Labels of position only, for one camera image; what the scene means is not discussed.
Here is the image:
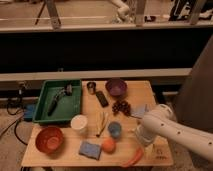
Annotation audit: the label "blue sponge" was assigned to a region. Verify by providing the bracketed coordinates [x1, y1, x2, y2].
[79, 141, 101, 160]

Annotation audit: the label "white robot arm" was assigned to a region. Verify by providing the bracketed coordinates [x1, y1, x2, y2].
[134, 104, 213, 162]

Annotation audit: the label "white cup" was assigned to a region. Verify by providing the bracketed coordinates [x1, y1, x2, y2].
[70, 115, 88, 135]

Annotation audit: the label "orange carrot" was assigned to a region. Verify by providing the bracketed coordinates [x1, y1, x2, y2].
[122, 148, 144, 168]

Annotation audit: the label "red yellow apple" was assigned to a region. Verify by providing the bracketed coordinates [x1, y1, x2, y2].
[101, 138, 116, 153]

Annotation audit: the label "orange bowl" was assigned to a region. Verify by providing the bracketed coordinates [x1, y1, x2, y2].
[35, 126, 63, 154]

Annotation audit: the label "dark grape bunch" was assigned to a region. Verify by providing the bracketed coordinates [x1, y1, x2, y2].
[112, 100, 131, 116]

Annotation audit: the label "blue folded cloth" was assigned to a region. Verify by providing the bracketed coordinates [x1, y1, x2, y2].
[131, 105, 148, 119]

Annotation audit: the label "black handled brush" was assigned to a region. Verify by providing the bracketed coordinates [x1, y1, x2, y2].
[47, 84, 72, 116]

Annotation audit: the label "purple bowl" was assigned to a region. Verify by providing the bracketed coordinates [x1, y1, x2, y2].
[105, 78, 127, 97]

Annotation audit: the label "blue cup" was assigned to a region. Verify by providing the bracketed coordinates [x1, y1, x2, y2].
[108, 122, 122, 139]

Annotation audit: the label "wooden table board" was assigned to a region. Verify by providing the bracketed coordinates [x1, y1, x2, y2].
[21, 81, 173, 167]

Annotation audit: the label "blue box on floor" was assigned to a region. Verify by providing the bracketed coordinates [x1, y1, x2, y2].
[24, 104, 36, 122]

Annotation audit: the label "black remote control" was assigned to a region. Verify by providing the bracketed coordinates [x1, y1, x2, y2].
[96, 91, 109, 107]

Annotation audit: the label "green plastic tray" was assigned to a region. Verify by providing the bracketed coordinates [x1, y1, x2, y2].
[33, 79, 82, 125]

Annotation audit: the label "black cables on floor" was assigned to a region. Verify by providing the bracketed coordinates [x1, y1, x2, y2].
[0, 83, 28, 146]

